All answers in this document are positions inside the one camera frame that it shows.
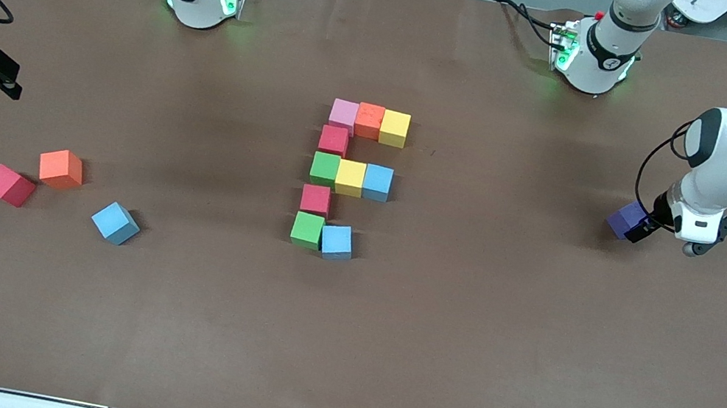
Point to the green foam block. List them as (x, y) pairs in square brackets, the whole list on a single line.
[(308, 230), (325, 169)]

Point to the purple foam block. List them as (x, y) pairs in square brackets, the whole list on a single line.
[(623, 218)]

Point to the brown table cover sheet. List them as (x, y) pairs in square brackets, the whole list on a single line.
[(339, 342)]

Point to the red foam block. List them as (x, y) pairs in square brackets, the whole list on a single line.
[(8, 185), (316, 200), (334, 140)]

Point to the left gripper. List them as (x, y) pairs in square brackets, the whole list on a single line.
[(657, 213)]

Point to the yellow foam block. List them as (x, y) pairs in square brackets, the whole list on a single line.
[(350, 178), (394, 129)]

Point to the white background machine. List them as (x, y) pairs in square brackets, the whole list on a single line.
[(705, 6)]

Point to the pink foam block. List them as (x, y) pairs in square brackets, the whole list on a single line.
[(343, 114)]

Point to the orange foam block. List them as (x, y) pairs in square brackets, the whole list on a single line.
[(61, 169), (369, 120)]

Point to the blue foam block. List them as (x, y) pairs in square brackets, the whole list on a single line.
[(115, 222), (336, 242), (378, 183)]

